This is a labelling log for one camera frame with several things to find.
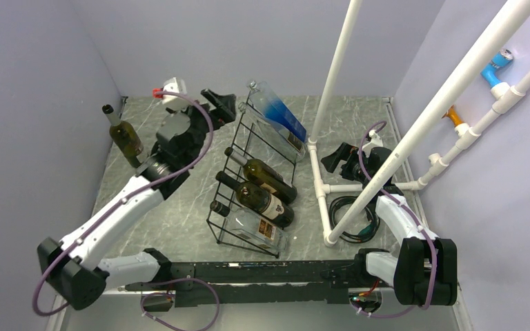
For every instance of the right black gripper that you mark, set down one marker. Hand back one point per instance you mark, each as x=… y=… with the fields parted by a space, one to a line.
x=332 y=161

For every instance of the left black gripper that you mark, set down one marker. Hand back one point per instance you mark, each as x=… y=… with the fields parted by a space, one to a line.
x=223 y=103

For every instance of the blue square glass bottle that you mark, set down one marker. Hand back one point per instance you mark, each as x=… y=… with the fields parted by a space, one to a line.
x=269 y=104

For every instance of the clear glass bottle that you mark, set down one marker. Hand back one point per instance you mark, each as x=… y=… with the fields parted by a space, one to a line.
x=281 y=138

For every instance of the dark labelled wine bottle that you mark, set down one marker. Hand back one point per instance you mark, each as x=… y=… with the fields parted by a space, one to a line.
x=261 y=174

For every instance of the dark green wine bottle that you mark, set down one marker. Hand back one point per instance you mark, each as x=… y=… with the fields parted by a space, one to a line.
x=259 y=200

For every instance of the clear square liquor bottle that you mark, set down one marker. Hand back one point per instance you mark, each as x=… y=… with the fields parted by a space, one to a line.
x=252 y=227

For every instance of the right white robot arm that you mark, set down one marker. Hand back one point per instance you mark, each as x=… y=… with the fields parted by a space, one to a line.
x=425 y=271

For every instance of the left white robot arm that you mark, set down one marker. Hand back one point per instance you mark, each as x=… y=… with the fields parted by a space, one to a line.
x=76 y=266

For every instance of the orange pipe fitting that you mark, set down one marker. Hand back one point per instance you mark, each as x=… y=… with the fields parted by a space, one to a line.
x=453 y=116

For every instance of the blue pipe fitting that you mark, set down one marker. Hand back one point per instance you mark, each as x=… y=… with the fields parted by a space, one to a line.
x=502 y=58

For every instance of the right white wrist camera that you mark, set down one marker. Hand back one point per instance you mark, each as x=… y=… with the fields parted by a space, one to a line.
x=374 y=140

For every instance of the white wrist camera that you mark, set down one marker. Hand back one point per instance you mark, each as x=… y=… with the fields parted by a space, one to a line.
x=172 y=103
x=374 y=140

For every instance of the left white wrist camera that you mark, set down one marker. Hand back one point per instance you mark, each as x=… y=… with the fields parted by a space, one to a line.
x=172 y=103

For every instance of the black wire wine rack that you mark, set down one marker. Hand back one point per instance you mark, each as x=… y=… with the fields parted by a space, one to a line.
x=248 y=142

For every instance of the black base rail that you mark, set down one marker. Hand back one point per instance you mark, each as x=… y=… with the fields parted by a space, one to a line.
x=329 y=281

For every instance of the white PVC pipe frame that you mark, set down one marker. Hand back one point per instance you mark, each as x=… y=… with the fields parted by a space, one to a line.
x=504 y=25

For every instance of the aluminium frame rail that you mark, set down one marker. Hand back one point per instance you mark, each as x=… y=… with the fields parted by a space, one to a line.
x=60 y=320

